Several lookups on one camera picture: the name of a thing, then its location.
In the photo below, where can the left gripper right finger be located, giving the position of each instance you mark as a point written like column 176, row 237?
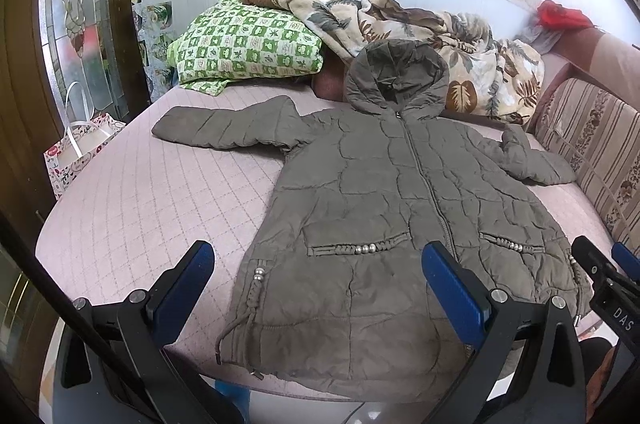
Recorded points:
column 525, row 365

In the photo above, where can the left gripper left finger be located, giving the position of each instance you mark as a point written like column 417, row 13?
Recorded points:
column 137, row 329

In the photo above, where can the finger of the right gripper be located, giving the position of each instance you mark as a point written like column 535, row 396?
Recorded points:
column 608, row 280
column 629, row 263

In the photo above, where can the grey-brown hooded puffer coat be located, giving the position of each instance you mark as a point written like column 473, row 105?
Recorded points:
column 330, row 294

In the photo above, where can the striped floral beige cushion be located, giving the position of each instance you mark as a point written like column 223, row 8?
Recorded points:
column 598, row 134

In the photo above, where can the leaf print beige blanket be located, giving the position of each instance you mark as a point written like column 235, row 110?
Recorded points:
column 494, row 78

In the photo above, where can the floral paper gift bag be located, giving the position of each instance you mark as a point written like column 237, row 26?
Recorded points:
column 84, row 137

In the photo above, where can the grey cloth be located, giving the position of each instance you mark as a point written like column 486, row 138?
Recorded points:
column 540, row 38

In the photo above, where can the red cloth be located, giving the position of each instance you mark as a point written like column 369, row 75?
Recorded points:
column 554, row 16

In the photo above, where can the green white patterned pillow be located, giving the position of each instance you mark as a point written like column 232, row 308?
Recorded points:
column 233, row 41

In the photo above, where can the floral patterned curtain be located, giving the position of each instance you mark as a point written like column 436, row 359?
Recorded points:
column 155, row 32

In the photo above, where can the stained glass wooden door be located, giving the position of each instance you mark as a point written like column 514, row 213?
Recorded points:
column 45, row 46

